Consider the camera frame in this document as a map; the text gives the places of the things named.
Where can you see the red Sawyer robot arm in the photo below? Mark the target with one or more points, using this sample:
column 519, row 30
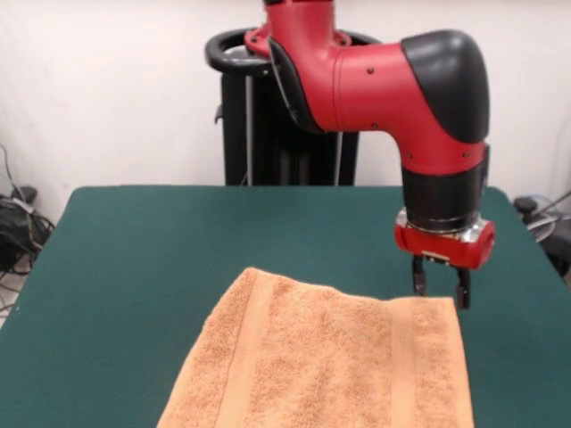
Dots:
column 379, row 89

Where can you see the orange terry towel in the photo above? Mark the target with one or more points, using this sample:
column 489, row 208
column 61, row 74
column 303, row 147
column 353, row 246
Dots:
column 321, row 356

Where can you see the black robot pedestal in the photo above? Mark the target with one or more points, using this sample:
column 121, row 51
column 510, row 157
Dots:
column 250, row 134

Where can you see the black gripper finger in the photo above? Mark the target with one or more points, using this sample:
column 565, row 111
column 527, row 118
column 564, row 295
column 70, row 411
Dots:
column 419, row 276
column 462, row 290

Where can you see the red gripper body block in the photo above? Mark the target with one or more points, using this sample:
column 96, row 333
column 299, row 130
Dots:
column 441, row 249

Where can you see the black stand base with caster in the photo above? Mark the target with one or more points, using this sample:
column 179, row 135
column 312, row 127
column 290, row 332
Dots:
column 560, row 254

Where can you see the dark green table cloth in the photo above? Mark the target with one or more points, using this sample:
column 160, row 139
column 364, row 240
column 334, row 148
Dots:
column 134, row 267

